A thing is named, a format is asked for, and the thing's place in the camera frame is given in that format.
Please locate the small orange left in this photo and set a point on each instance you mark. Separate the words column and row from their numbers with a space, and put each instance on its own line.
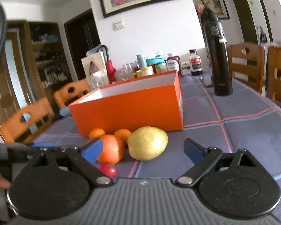
column 96, row 133

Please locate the red tomato round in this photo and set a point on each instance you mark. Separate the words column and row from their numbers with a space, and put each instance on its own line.
column 109, row 169

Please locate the small orange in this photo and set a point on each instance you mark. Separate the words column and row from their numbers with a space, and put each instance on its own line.
column 96, row 133
column 123, row 135

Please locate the black thermos bottle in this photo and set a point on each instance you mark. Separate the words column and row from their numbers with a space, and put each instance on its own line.
column 218, row 52

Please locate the wooden chair right near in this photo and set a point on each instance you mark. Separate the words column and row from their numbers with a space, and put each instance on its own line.
column 274, row 74

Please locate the dark liquid bottle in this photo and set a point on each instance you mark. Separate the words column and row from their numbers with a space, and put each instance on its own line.
column 195, row 63

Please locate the small orange middle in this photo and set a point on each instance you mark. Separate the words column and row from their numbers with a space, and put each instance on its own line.
column 123, row 135

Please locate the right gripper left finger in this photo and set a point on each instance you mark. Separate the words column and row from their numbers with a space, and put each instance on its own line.
column 83, row 159

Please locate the wooden display cabinet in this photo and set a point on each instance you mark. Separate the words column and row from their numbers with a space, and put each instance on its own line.
column 42, row 69

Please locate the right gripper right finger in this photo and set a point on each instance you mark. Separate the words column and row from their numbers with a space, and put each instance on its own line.
column 204, row 160

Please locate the framed picture right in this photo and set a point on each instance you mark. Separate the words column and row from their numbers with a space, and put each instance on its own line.
column 217, row 6

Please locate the red folded umbrella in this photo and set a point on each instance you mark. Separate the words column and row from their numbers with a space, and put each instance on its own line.
column 109, row 66

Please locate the wooden chair right far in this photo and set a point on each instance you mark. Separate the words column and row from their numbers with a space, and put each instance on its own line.
column 247, row 64

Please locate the wooden chair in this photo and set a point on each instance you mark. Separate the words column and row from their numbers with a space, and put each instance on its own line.
column 28, row 122
column 274, row 74
column 247, row 64
column 70, row 91

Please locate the yellow green mug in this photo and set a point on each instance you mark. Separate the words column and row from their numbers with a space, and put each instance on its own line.
column 141, row 72

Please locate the white paper bag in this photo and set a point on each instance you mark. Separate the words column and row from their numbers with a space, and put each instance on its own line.
column 95, row 70

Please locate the orange cardboard box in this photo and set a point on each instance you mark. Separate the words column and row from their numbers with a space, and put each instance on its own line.
column 154, row 101

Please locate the smartphone on table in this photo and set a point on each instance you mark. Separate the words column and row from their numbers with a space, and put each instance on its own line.
column 208, row 81

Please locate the teal bowl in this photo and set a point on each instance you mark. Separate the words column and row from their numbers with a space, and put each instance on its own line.
column 155, row 60

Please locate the large orange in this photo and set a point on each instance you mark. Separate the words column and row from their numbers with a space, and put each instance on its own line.
column 113, row 149

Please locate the wooden chair left near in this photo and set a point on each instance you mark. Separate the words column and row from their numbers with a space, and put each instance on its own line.
column 28, row 122

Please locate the plaid blue tablecloth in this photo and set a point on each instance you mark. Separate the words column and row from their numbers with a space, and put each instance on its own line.
column 244, row 119

